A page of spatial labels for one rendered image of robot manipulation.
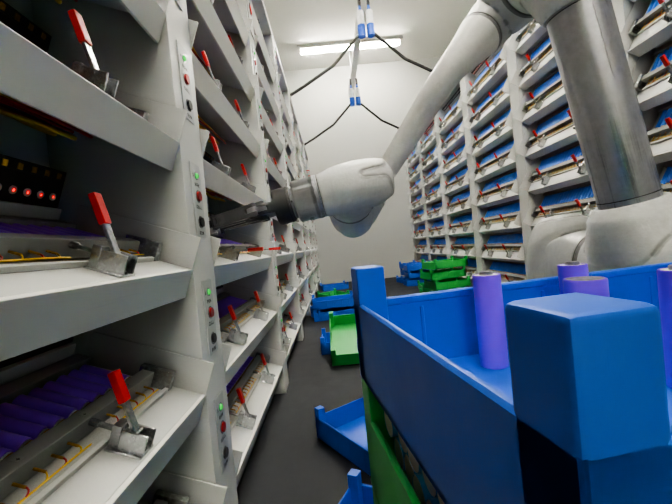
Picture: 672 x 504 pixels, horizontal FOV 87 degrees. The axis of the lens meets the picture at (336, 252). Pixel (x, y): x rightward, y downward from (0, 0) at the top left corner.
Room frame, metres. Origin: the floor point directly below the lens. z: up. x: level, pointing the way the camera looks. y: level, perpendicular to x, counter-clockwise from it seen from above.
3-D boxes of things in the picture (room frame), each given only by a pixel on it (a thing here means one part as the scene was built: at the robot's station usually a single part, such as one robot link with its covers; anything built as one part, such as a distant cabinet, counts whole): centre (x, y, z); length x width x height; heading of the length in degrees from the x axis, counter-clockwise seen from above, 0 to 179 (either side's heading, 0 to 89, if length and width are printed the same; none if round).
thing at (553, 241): (0.88, -0.56, 0.41); 0.18 x 0.16 x 0.22; 12
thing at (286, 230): (1.99, 0.33, 0.85); 0.20 x 0.09 x 1.70; 90
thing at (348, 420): (0.87, -0.07, 0.04); 0.30 x 0.20 x 0.08; 35
